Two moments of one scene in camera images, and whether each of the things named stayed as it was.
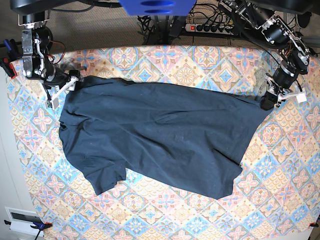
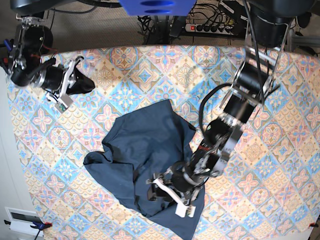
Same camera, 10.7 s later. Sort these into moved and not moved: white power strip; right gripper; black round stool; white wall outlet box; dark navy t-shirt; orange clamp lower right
Moved: right gripper; dark navy t-shirt
Not moved: white wall outlet box; orange clamp lower right; black round stool; white power strip
